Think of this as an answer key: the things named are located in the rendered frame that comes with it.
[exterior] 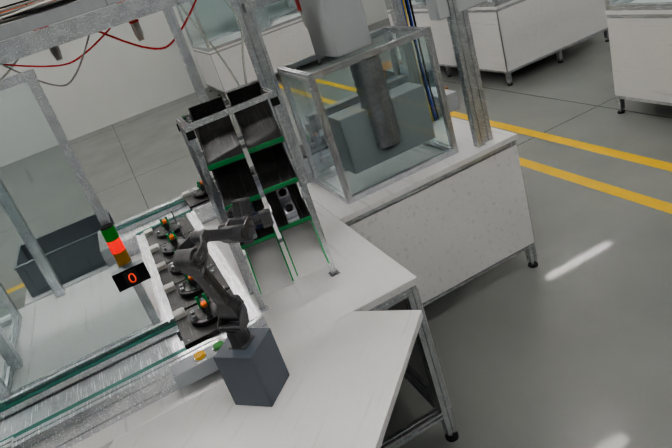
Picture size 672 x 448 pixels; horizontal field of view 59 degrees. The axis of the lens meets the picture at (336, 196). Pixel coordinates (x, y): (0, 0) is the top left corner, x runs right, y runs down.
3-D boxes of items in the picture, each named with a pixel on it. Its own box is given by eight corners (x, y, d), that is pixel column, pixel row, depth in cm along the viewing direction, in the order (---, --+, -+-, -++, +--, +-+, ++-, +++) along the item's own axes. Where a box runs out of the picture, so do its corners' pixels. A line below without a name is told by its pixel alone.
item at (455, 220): (541, 264, 352) (517, 133, 319) (384, 354, 322) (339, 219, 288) (472, 229, 412) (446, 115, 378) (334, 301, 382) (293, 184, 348)
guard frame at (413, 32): (458, 152, 319) (430, 26, 292) (348, 204, 300) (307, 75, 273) (414, 137, 360) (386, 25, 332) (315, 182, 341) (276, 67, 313)
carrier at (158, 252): (206, 249, 281) (196, 226, 276) (158, 271, 274) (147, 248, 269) (196, 233, 302) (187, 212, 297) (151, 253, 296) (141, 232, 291)
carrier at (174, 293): (231, 290, 238) (220, 264, 233) (175, 318, 231) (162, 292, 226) (217, 268, 259) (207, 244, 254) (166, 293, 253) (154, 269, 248)
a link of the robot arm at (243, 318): (242, 333, 178) (235, 317, 175) (217, 334, 181) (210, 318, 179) (251, 319, 183) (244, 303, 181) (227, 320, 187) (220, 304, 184)
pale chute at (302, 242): (330, 266, 225) (329, 262, 221) (297, 278, 223) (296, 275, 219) (304, 203, 235) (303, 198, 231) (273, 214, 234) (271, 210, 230)
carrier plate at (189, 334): (248, 318, 216) (246, 314, 215) (186, 350, 209) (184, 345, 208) (232, 292, 237) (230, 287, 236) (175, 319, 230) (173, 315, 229)
